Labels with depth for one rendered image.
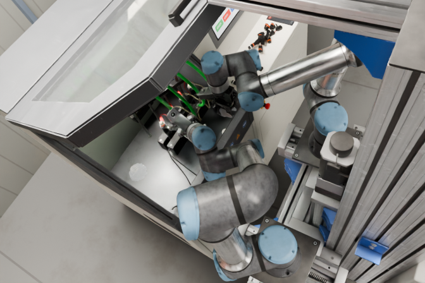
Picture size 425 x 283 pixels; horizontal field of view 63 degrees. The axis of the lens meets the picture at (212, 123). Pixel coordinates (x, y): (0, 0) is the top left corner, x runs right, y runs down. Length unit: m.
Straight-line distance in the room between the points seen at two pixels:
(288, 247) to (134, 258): 1.66
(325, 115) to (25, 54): 1.22
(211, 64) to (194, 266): 1.67
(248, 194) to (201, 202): 0.10
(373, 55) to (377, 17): 0.08
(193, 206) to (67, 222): 2.28
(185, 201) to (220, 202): 0.08
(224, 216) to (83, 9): 1.18
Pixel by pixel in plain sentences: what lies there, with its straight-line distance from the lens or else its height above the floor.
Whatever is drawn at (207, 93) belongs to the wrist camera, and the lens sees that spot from 1.30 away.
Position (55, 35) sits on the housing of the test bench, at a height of 1.50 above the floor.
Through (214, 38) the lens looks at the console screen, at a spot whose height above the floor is 1.16.
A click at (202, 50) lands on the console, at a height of 1.18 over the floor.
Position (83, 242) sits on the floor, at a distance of 2.86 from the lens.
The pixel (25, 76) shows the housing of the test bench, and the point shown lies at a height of 1.50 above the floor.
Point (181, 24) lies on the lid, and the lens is 0.68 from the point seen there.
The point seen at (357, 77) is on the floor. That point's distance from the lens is 3.05.
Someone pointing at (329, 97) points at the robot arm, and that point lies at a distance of 1.37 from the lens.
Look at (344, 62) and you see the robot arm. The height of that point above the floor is 1.60.
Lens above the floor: 2.39
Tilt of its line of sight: 57 degrees down
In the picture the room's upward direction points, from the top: 22 degrees counter-clockwise
